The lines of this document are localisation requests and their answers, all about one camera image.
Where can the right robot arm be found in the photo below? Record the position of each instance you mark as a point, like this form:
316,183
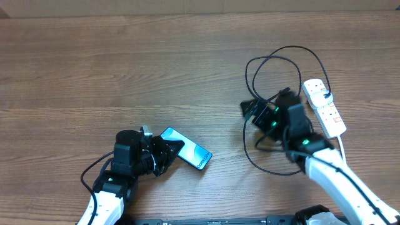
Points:
285,120

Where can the white USB charger plug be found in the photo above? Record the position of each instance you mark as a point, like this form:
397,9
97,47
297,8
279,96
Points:
320,99

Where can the white power strip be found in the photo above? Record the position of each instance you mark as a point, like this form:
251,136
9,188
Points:
328,116

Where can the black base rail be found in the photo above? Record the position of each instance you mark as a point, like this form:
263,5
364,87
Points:
269,220

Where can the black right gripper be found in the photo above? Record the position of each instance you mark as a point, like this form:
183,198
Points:
251,110

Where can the blue Galaxy smartphone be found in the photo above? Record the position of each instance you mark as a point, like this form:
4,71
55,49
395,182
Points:
191,152

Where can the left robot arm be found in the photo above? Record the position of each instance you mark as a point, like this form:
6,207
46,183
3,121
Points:
112,180

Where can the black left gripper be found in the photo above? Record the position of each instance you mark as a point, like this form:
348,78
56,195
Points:
156,143

